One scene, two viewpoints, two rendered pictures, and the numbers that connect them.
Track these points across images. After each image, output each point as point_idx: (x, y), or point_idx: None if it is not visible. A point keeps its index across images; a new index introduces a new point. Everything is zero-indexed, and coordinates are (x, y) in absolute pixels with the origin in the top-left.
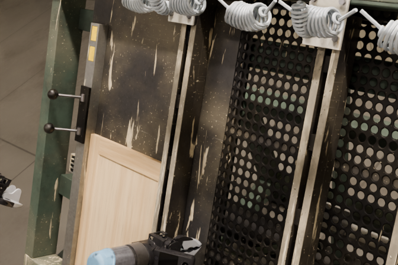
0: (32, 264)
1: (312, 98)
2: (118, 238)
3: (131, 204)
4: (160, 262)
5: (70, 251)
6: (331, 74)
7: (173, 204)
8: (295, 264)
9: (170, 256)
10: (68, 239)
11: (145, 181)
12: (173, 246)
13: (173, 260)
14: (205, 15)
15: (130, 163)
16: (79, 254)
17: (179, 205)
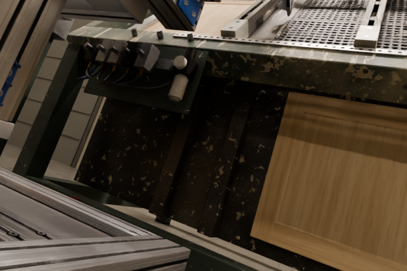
0: (90, 28)
1: None
2: (205, 19)
3: (225, 11)
4: None
5: (147, 22)
6: None
7: None
8: None
9: None
10: (149, 19)
11: (241, 5)
12: None
13: None
14: None
15: (230, 2)
16: (153, 26)
17: (275, 4)
